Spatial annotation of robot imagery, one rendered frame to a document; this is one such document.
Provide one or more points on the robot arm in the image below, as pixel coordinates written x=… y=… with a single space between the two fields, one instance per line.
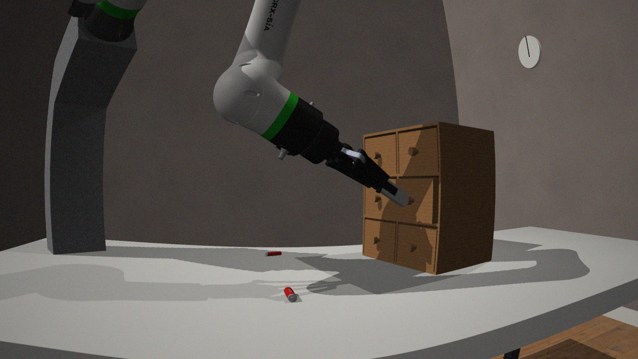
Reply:
x=247 y=93

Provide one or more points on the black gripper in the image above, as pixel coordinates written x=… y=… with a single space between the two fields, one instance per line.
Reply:
x=356 y=165

